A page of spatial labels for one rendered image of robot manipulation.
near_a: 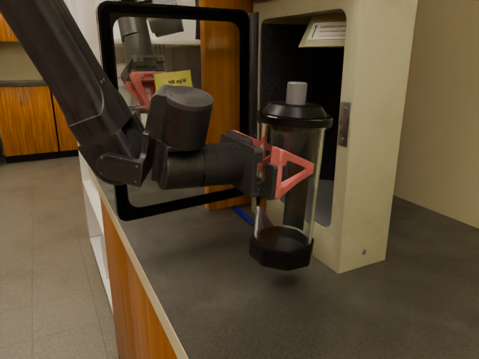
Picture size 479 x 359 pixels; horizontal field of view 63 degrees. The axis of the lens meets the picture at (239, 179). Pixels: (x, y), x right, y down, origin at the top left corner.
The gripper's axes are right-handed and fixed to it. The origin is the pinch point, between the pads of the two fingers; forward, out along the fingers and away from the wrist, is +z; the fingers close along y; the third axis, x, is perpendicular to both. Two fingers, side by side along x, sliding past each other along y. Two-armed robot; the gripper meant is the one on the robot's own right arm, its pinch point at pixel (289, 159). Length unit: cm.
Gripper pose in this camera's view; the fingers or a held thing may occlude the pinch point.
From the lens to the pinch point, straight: 59.0
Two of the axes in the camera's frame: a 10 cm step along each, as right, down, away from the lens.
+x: -0.7, 9.6, 2.9
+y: -4.6, -2.9, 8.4
